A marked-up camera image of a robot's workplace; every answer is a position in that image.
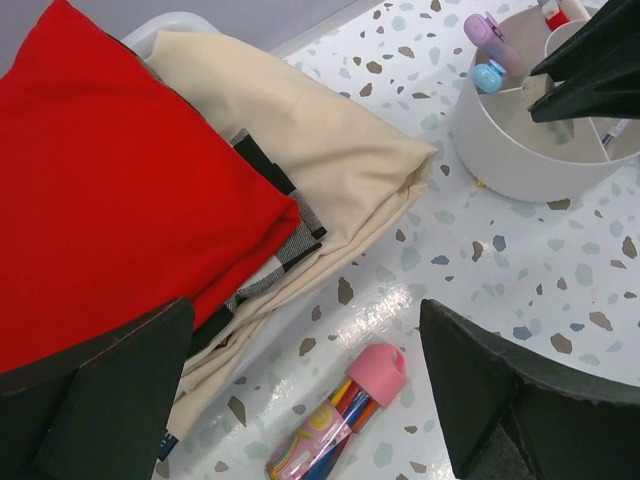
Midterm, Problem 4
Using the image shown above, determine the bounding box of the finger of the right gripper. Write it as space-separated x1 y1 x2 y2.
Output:
528 64 639 123
531 0 639 82

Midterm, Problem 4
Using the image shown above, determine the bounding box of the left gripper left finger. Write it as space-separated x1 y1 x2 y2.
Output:
1 298 195 479

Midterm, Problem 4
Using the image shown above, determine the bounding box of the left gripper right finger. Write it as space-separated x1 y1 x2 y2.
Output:
419 300 639 479

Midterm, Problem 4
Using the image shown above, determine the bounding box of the red cap white marker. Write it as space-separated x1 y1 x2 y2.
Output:
537 0 591 31

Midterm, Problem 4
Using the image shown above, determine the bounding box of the pink purple correction tape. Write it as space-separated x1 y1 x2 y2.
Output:
463 12 526 76

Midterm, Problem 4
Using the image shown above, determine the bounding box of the blue white eraser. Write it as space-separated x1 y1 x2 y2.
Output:
471 59 507 94

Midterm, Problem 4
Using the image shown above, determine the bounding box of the clear pen case pink cap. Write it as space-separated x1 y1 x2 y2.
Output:
265 343 407 480

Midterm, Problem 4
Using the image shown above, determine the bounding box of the white round divided organizer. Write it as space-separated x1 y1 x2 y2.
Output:
452 4 640 203

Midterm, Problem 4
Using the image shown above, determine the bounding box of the red folded cloth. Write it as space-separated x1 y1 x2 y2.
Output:
1 1 296 372

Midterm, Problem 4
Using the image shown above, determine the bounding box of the beige folded cloth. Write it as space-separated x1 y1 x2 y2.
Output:
147 31 436 439

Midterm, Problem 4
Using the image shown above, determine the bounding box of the black white plaid cloth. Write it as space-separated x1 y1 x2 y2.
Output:
188 129 327 356

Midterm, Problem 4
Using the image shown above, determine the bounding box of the white plastic basket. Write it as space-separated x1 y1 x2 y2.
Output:
121 11 219 60

